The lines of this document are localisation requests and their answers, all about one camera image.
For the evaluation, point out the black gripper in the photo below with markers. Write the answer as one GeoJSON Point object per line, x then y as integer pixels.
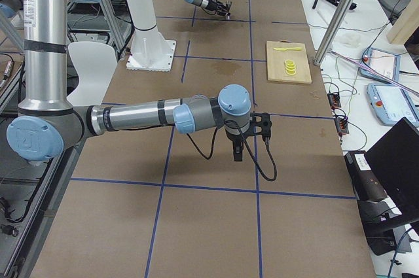
{"type": "Point", "coordinates": [235, 140]}
{"type": "Point", "coordinates": [216, 5]}

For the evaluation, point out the bamboo cutting board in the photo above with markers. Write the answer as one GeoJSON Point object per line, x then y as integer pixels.
{"type": "Point", "coordinates": [276, 66]}

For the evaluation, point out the yellow plastic knife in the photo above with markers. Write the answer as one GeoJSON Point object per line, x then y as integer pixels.
{"type": "Point", "coordinates": [282, 49]}

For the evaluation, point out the white plastic chair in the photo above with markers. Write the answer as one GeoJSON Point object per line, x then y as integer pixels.
{"type": "Point", "coordinates": [95, 64]}

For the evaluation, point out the black laptop monitor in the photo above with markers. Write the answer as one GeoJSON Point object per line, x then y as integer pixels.
{"type": "Point", "coordinates": [394, 161]}

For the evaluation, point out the near teach pendant tablet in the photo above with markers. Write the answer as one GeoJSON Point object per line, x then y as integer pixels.
{"type": "Point", "coordinates": [390, 104]}

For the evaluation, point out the teach pendant tablet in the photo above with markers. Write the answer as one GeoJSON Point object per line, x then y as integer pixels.
{"type": "Point", "coordinates": [390, 104]}
{"type": "Point", "coordinates": [381, 62]}

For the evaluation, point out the far teach pendant tablet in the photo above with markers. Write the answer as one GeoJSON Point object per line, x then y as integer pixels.
{"type": "Point", "coordinates": [381, 62]}

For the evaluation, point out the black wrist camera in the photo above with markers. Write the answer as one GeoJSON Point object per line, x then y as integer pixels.
{"type": "Point", "coordinates": [261, 125]}

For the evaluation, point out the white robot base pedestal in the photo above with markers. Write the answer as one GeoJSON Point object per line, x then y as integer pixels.
{"type": "Point", "coordinates": [149, 50]}

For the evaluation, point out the aluminium frame post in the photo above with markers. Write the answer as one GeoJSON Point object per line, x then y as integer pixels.
{"type": "Point", "coordinates": [337, 19]}

